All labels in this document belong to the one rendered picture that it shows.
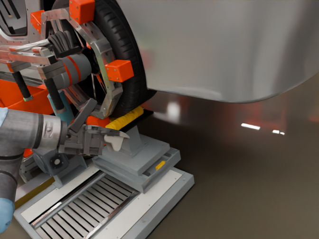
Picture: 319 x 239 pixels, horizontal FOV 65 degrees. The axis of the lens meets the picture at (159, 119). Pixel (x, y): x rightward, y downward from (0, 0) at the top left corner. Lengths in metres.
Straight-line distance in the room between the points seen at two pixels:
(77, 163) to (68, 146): 1.25
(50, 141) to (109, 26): 0.62
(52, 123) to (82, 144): 0.10
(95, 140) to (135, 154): 0.91
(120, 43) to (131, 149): 0.74
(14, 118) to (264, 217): 1.23
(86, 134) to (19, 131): 0.16
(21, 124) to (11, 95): 1.05
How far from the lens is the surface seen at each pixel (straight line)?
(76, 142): 0.72
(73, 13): 1.16
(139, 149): 1.63
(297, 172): 1.76
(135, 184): 1.54
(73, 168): 1.95
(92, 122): 1.43
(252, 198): 1.57
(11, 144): 0.68
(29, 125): 0.67
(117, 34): 1.12
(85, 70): 1.30
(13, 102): 1.72
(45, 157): 1.63
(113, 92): 1.15
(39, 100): 1.76
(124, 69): 1.06
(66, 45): 1.10
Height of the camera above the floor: 1.16
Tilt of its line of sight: 29 degrees down
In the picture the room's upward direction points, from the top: 12 degrees counter-clockwise
